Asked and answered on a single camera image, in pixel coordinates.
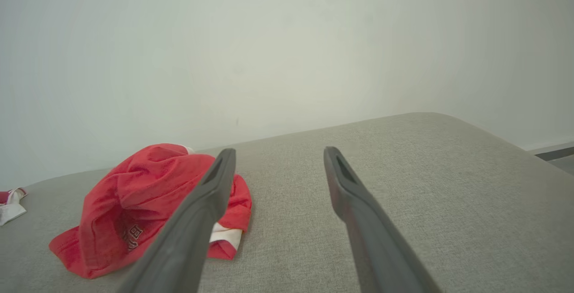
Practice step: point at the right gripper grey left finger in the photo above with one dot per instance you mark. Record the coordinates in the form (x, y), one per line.
(188, 234)

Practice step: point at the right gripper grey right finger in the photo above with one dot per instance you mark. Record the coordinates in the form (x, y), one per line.
(376, 243)

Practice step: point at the red Bulls 23 shorts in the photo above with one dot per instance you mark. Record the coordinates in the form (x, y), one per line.
(112, 203)

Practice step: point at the red jersey with white trim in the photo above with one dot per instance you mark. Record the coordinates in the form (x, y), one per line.
(10, 205)

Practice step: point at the grey wall baseboard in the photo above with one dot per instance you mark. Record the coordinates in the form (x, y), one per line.
(556, 151)

